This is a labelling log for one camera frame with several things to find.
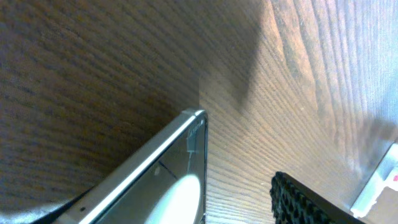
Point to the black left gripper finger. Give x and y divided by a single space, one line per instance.
294 203

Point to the black Samsung Galaxy smartphone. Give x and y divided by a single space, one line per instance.
163 182

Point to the white power strip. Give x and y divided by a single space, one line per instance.
377 202

